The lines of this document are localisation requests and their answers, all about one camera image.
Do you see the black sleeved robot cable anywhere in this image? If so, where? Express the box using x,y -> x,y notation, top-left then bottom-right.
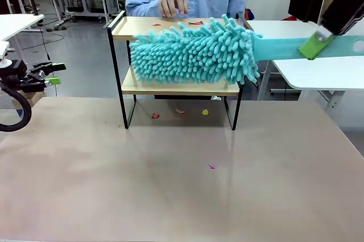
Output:
0,82 -> 32,132

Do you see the blue-sleeved right forearm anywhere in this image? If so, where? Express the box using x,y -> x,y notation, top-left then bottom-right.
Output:
126,0 -> 164,18

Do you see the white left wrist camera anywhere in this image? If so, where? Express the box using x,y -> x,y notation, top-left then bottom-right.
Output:
0,40 -> 12,69

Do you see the teal chenille duster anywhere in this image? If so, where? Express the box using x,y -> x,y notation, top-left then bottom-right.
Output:
128,14 -> 364,86

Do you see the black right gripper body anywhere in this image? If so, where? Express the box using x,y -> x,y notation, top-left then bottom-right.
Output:
320,0 -> 364,37

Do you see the orange fabric object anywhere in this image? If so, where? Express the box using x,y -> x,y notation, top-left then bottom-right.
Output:
244,8 -> 254,31

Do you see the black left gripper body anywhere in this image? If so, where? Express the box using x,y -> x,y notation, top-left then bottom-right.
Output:
0,59 -> 35,91

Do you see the two-tier wood metal shelf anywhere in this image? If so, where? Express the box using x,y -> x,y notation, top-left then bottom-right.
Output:
106,10 -> 255,131

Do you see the cardboard box with blue tape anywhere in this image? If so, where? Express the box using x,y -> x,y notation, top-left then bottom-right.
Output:
13,90 -> 43,118

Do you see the black computer monitor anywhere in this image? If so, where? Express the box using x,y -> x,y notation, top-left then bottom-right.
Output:
288,0 -> 327,24

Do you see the person right hand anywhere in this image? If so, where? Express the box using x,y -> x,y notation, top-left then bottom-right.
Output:
158,0 -> 189,18

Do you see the large white side table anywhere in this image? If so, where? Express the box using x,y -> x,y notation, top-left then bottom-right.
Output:
246,19 -> 364,114

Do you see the white table with cable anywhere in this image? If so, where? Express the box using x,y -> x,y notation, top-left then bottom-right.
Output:
0,14 -> 46,52

